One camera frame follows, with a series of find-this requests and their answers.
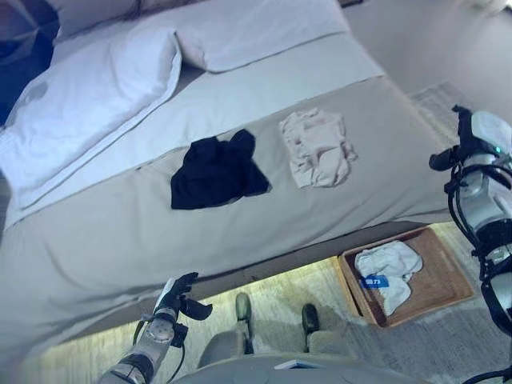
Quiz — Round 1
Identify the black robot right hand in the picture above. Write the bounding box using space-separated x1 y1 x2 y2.
428 104 512 172

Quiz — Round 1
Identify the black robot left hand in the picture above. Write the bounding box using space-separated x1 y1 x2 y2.
154 272 214 321

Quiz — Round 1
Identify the black garment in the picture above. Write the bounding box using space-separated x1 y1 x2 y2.
170 128 273 211

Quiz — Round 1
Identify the white garment with blue label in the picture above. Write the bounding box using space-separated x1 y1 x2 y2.
354 239 424 317

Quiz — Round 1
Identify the beige garment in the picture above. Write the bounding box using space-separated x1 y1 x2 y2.
278 110 359 190

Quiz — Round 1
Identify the bed with beige cover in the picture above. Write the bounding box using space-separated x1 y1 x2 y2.
0 0 453 361

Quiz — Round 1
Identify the brown wicker basket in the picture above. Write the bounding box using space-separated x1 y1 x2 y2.
338 226 475 329

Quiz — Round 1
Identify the silver robot left leg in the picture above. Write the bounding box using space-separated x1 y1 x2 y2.
198 292 257 367

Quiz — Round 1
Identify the silver robot leg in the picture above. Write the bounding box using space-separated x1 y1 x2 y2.
302 303 353 357
198 292 257 367

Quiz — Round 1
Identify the silver robot right leg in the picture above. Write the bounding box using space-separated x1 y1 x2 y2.
302 303 353 357

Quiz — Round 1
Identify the white duvet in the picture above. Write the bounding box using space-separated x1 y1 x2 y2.
0 0 348 213

